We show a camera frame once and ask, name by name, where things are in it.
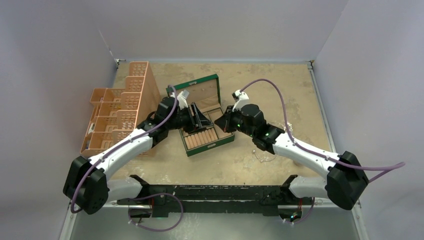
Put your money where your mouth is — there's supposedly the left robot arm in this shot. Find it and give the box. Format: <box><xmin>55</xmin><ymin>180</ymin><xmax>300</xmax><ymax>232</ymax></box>
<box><xmin>63</xmin><ymin>96</ymin><xmax>214</xmax><ymax>215</ymax></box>

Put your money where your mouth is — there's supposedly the silver chain necklace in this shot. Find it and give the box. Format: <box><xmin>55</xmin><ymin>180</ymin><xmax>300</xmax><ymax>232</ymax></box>
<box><xmin>252</xmin><ymin>149</ymin><xmax>277</xmax><ymax>164</ymax></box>

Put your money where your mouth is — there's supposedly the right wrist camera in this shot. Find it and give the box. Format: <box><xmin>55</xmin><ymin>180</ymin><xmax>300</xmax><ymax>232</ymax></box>
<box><xmin>232</xmin><ymin>89</ymin><xmax>250</xmax><ymax>112</ymax></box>

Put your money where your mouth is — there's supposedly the orange plastic tiered organizer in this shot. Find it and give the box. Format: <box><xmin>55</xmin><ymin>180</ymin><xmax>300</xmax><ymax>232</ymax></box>
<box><xmin>80</xmin><ymin>61</ymin><xmax>162</xmax><ymax>158</ymax></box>

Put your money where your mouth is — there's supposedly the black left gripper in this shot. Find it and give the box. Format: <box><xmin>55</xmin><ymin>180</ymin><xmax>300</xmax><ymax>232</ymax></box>
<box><xmin>166</xmin><ymin>102</ymin><xmax>213</xmax><ymax>134</ymax></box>

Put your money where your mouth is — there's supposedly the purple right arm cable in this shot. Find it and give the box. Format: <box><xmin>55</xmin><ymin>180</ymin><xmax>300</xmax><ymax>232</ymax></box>
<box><xmin>238</xmin><ymin>78</ymin><xmax>406</xmax><ymax>226</ymax></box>

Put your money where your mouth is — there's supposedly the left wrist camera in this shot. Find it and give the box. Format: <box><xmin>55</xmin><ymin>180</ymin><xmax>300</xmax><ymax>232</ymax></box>
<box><xmin>170</xmin><ymin>90</ymin><xmax>190</xmax><ymax>110</ymax></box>

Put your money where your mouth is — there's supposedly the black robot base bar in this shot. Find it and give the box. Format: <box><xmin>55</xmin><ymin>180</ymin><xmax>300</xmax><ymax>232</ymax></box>
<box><xmin>117</xmin><ymin>175</ymin><xmax>313</xmax><ymax>220</ymax></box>

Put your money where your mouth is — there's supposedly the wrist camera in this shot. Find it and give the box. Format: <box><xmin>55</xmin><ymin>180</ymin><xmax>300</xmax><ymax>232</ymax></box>
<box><xmin>232</xmin><ymin>89</ymin><xmax>250</xmax><ymax>112</ymax></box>
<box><xmin>170</xmin><ymin>90</ymin><xmax>190</xmax><ymax>110</ymax></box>

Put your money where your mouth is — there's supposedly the green jewelry box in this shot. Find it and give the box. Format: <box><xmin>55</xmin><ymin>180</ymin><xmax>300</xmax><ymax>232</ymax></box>
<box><xmin>174</xmin><ymin>74</ymin><xmax>235</xmax><ymax>157</ymax></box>

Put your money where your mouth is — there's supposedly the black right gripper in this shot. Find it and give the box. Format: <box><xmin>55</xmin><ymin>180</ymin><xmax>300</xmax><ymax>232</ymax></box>
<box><xmin>215</xmin><ymin>105</ymin><xmax>256</xmax><ymax>138</ymax></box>

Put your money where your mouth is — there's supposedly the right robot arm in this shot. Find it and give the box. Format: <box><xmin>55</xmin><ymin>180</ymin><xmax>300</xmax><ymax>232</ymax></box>
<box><xmin>214</xmin><ymin>104</ymin><xmax>370</xmax><ymax>210</ymax></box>

